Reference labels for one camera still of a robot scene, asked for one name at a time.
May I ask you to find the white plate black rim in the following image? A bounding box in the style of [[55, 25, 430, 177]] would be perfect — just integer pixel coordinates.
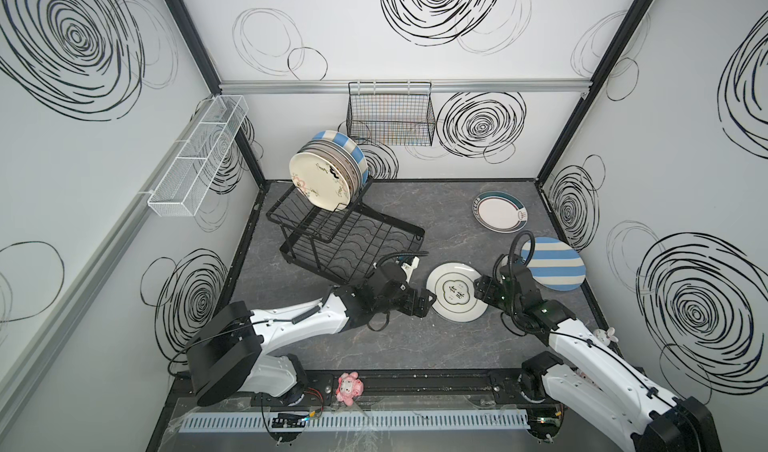
[[426, 262, 488, 323]]

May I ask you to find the black wire dish rack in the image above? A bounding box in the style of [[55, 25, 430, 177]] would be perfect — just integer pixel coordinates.
[[266, 184, 425, 285]]

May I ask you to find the cream floral plate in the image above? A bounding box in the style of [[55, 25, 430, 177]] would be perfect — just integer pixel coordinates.
[[289, 152, 351, 212]]

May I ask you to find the sunburst plate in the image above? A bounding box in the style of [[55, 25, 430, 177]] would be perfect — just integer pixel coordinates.
[[300, 141, 362, 198]]

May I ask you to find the blue striped plate front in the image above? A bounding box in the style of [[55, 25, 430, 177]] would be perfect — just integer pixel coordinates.
[[312, 130, 369, 186]]

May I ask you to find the blue striped plate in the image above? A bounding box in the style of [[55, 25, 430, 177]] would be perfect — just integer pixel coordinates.
[[312, 130, 369, 186], [521, 237, 586, 292]]

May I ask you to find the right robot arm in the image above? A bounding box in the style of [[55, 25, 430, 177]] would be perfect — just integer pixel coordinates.
[[473, 265, 722, 451]]

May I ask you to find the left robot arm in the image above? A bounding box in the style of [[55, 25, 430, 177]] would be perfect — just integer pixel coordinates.
[[181, 252, 436, 407]]

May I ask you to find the blue striped plate right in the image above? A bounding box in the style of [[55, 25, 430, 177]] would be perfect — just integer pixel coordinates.
[[521, 237, 586, 292]]

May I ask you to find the white plate green rim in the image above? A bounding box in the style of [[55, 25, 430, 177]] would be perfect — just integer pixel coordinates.
[[472, 191, 528, 234]]

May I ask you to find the white bunny pink toy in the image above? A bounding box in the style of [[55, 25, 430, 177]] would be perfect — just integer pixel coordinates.
[[593, 327, 619, 346]]

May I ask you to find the pink plush toy left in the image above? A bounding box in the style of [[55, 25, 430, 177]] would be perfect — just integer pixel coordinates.
[[335, 372, 364, 407]]

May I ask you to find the white slotted cable duct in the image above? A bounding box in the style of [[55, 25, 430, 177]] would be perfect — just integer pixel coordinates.
[[178, 409, 530, 433]]

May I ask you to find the black wire wall basket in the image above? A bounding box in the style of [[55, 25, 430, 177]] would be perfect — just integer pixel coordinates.
[[344, 92, 437, 147]]

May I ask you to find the white mesh wall shelf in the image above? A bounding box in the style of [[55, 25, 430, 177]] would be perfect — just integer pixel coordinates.
[[147, 95, 248, 218]]

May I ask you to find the aluminium wall rail back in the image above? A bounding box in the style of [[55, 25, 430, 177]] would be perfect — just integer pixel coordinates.
[[220, 79, 592, 95]]

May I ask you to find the aluminium wall rail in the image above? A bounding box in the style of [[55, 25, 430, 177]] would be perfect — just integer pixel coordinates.
[[220, 79, 592, 95], [1, 118, 192, 428]]

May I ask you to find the aluminium wall rail left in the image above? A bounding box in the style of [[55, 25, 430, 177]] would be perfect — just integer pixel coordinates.
[[1, 118, 192, 428]]

